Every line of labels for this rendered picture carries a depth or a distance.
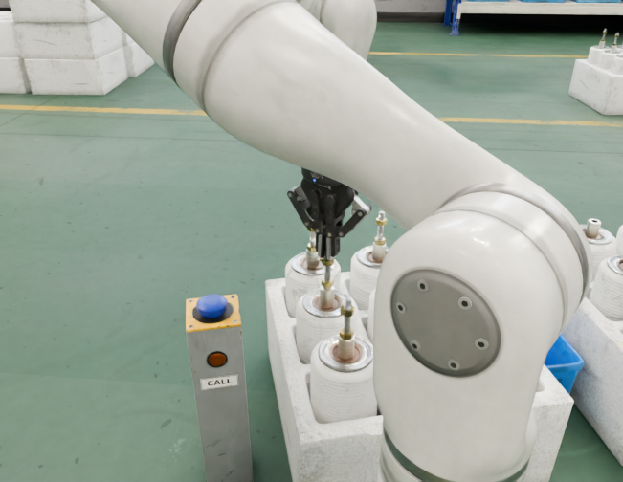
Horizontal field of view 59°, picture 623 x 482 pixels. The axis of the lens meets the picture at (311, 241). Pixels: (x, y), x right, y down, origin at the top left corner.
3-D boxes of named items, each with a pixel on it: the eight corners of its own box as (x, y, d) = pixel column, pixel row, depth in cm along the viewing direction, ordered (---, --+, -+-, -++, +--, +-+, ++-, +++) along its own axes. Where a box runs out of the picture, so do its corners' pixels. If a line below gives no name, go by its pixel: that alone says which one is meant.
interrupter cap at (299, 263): (344, 266, 96) (344, 262, 95) (311, 282, 91) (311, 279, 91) (313, 250, 100) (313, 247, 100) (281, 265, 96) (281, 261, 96)
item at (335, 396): (367, 419, 89) (373, 329, 80) (380, 469, 80) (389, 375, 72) (307, 424, 88) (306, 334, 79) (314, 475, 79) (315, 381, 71)
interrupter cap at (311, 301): (347, 322, 82) (347, 318, 81) (298, 317, 83) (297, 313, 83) (354, 294, 88) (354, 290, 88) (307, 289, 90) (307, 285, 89)
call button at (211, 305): (229, 321, 72) (228, 308, 71) (197, 324, 71) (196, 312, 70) (227, 303, 75) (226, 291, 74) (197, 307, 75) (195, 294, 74)
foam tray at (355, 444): (548, 485, 86) (575, 401, 77) (300, 530, 80) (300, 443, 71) (448, 331, 120) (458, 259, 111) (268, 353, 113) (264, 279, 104)
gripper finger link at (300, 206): (300, 183, 80) (323, 216, 80) (293, 189, 81) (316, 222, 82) (289, 189, 78) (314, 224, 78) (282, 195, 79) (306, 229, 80)
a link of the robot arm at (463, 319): (555, 280, 22) (488, 544, 30) (618, 202, 28) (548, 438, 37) (363, 213, 27) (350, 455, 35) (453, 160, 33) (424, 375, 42)
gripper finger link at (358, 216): (360, 208, 73) (332, 229, 77) (367, 219, 73) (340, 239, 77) (369, 201, 75) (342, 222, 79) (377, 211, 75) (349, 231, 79)
